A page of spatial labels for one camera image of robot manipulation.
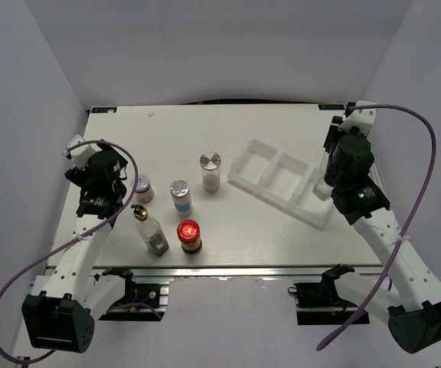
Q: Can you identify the clear liquid glass bottle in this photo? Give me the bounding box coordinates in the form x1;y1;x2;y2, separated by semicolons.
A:
312;176;334;202

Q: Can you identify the small red white lid jar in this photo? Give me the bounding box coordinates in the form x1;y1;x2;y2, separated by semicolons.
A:
130;174;155;203

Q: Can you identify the dark sauce glass bottle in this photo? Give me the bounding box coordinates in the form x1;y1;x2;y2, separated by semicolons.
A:
131;205;169;257

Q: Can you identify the tall silver lid spice jar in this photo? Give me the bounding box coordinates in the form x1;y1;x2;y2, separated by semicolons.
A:
199;152;222;192

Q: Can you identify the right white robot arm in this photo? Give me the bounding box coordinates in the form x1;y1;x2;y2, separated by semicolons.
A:
321;116;441;353

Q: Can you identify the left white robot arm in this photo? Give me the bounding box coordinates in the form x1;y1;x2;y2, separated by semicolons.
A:
21;136;137;353

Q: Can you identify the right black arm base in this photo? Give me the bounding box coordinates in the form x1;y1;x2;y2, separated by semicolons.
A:
288;282;357;326

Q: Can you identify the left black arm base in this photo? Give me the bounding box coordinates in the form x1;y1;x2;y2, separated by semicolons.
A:
93;268;169;322

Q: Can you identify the white three compartment tray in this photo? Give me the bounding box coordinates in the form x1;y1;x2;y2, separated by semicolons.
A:
228;139;333;229

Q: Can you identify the blue label silver lid jar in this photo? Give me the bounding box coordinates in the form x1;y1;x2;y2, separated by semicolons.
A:
169;179;193;217

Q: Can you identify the red lid sauce jar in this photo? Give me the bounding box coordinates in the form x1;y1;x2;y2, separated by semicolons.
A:
176;219;202;255

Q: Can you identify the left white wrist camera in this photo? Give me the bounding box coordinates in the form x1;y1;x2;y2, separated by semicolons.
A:
63;135;97;170

